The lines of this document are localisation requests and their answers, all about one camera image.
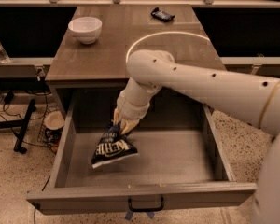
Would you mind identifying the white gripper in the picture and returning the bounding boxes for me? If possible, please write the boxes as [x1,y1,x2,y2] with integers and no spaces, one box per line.
[113,91,150,135]

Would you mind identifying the blue Kettle chip bag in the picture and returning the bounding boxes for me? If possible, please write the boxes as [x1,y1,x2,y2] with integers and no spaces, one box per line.
[91,125,138,169]

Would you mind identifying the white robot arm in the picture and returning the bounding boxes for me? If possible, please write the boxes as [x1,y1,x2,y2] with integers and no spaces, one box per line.
[114,49,280,224]

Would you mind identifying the grey open top drawer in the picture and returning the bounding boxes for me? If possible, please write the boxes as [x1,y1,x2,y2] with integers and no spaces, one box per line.
[27,89,256,215]

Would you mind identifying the blue tape strips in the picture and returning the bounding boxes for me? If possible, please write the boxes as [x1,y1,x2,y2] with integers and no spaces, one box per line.
[125,211,155,221]

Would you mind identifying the white ceramic bowl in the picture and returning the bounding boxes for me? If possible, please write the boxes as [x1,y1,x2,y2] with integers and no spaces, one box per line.
[68,17,103,45]

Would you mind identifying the black stand leg left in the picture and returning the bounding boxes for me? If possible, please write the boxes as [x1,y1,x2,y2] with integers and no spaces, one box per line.
[0,99,36,154]

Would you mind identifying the small dark snack packet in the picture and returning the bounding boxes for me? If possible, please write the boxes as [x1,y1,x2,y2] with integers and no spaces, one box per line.
[151,7,175,22]

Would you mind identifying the black drawer handle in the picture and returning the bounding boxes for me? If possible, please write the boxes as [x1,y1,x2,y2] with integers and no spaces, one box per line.
[128,195,165,213]

